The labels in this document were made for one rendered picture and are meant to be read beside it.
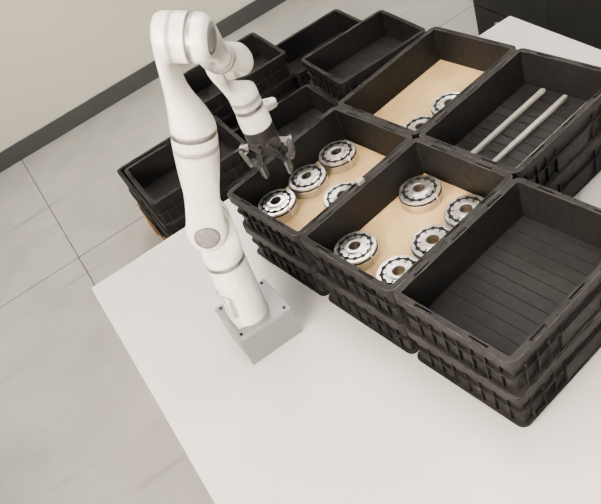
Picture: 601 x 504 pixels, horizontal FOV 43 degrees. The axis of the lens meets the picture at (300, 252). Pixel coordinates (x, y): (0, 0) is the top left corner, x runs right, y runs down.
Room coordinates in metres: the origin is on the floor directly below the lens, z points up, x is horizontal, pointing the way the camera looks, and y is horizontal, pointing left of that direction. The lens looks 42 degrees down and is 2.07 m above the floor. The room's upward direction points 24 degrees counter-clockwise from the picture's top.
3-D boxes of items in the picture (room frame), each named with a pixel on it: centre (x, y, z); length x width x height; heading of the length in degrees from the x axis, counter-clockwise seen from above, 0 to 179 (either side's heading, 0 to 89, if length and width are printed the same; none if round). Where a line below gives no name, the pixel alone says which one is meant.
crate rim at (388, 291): (1.26, -0.25, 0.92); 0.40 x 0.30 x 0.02; 114
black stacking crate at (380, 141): (1.53, -0.13, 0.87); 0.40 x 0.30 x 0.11; 114
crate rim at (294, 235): (1.53, -0.13, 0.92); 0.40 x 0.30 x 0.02; 114
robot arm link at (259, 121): (1.56, -0.04, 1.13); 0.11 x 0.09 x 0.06; 157
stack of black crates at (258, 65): (2.86, -0.05, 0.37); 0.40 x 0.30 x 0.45; 105
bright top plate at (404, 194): (1.37, -0.32, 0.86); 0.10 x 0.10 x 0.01
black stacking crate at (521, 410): (0.99, -0.37, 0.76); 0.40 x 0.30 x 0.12; 114
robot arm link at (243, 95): (1.55, -0.02, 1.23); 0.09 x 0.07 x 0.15; 77
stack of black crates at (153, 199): (2.37, 0.24, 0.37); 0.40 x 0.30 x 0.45; 104
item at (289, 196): (1.56, 0.00, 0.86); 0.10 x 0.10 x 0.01
